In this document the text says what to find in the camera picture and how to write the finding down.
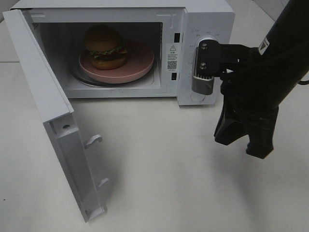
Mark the white warning label sticker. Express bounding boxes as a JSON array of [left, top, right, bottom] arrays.
[[166, 43, 180, 71]]

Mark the round white door button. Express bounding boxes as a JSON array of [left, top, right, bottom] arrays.
[[190, 92, 206, 102]]

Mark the upper white control knob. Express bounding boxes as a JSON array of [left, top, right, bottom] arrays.
[[195, 35, 217, 47]]

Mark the pink round plate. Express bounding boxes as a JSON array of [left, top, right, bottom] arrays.
[[79, 41, 155, 84]]

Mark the white microwave oven body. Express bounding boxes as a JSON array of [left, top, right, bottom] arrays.
[[8, 0, 235, 105]]

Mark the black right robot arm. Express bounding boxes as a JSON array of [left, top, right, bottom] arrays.
[[214, 0, 309, 159]]

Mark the burger with lettuce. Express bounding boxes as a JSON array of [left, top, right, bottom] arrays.
[[84, 25, 128, 70]]

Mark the glass microwave turntable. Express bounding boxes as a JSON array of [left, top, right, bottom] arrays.
[[70, 60, 161, 89]]

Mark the white microwave door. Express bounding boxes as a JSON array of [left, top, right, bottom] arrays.
[[3, 9, 106, 222]]

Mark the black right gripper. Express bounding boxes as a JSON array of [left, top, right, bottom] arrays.
[[214, 44, 282, 159]]

